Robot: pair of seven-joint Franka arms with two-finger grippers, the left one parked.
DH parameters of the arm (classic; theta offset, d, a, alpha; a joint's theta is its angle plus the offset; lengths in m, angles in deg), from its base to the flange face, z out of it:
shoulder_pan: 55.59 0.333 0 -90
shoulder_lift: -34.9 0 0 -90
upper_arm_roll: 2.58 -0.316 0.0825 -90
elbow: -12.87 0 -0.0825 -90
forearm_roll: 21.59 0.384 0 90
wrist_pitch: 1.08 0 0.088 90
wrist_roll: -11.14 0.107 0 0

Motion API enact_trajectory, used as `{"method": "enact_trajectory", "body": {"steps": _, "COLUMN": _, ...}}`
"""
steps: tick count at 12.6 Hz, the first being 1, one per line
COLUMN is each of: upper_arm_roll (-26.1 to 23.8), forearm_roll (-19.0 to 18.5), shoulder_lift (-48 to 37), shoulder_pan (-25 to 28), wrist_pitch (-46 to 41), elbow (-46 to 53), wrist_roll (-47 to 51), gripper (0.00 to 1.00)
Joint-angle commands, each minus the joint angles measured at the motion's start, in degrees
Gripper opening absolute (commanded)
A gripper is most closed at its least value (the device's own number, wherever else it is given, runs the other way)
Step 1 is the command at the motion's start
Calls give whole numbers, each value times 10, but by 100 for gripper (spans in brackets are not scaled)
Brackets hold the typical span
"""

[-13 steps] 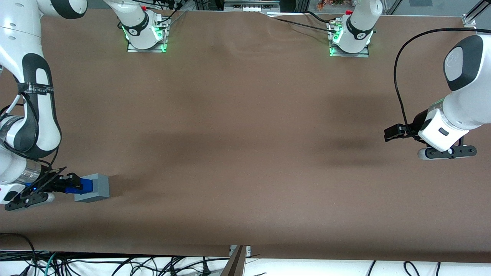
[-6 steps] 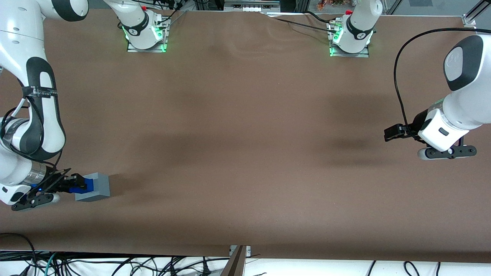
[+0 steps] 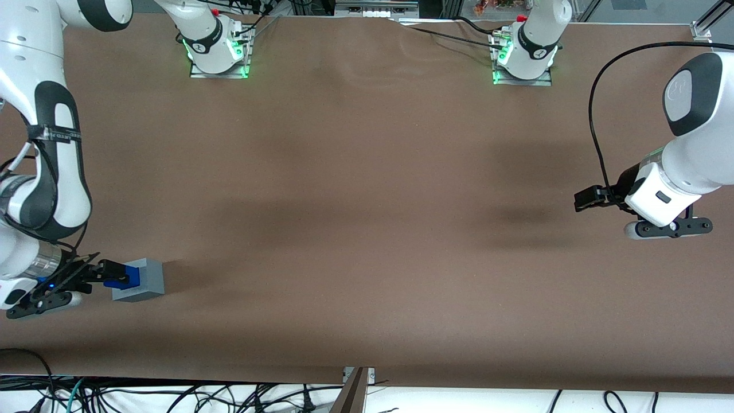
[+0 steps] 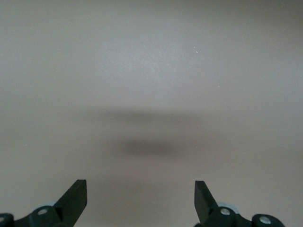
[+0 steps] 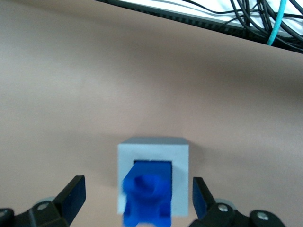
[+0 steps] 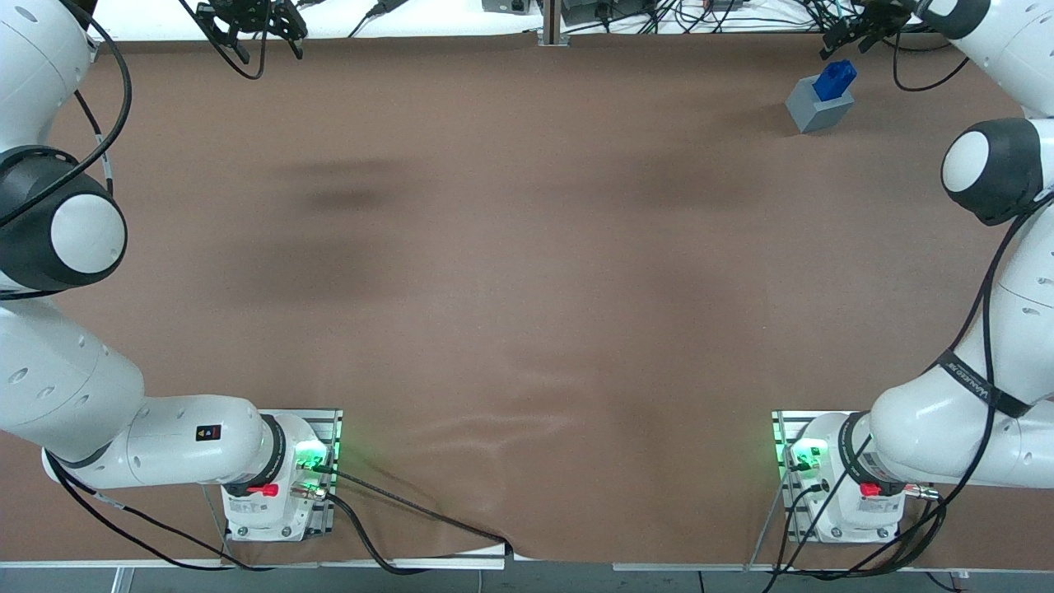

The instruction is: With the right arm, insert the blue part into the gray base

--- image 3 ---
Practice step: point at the dark angled support beam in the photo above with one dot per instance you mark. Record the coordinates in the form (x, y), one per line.
(351, 398)

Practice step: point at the silver corner bracket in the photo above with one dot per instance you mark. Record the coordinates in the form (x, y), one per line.
(701, 31)

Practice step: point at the silver table edge bracket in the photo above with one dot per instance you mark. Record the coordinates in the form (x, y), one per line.
(371, 376)

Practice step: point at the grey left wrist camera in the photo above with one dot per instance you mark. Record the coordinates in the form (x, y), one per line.
(671, 228)

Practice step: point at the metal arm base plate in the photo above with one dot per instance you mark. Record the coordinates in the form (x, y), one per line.
(200, 73)
(539, 82)

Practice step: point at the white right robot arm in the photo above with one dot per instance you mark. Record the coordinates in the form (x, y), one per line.
(23, 57)

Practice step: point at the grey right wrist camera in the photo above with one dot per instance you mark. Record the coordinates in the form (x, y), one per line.
(71, 299)

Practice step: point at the brown table cover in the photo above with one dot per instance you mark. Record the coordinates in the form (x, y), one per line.
(367, 172)

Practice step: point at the blue plastic part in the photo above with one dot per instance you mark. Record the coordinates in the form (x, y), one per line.
(133, 278)

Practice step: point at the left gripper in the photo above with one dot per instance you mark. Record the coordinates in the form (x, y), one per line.
(626, 182)

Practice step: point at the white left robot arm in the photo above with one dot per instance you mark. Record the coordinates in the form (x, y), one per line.
(702, 149)

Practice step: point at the gray square base block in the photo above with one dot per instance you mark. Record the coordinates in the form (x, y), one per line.
(152, 278)

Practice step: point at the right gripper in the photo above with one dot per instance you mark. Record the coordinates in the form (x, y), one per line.
(81, 271)

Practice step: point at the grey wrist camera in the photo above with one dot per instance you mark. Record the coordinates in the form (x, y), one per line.
(671, 228)
(71, 299)

